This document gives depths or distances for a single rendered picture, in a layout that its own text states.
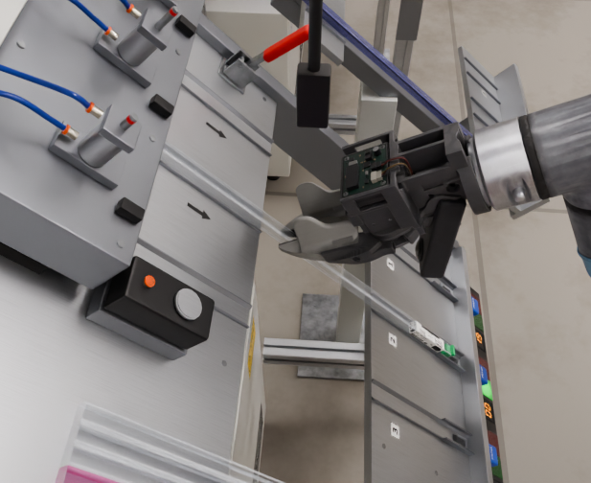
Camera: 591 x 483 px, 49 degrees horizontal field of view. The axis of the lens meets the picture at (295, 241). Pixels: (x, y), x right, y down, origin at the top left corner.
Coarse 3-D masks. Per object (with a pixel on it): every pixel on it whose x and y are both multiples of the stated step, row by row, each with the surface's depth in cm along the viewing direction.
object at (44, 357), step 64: (192, 64) 67; (192, 128) 63; (256, 128) 71; (192, 192) 60; (256, 192) 67; (0, 256) 43; (192, 256) 56; (256, 256) 63; (0, 320) 41; (64, 320) 45; (0, 384) 40; (64, 384) 43; (128, 384) 46; (192, 384) 51; (0, 448) 38; (64, 448) 41
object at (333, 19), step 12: (324, 12) 83; (336, 24) 84; (348, 24) 85; (348, 36) 85; (360, 36) 86; (360, 48) 87; (372, 48) 87; (372, 60) 88; (384, 60) 88; (396, 72) 89; (408, 84) 91; (420, 96) 92; (432, 108) 94; (444, 120) 95; (468, 132) 98
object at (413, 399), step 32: (384, 256) 82; (384, 288) 79; (416, 288) 85; (448, 288) 92; (384, 320) 76; (416, 320) 81; (448, 320) 88; (384, 352) 73; (416, 352) 78; (384, 384) 70; (416, 384) 75; (448, 384) 81; (384, 416) 68; (416, 416) 73; (448, 416) 78; (384, 448) 66; (416, 448) 70; (448, 448) 75; (384, 480) 64; (416, 480) 68; (448, 480) 72
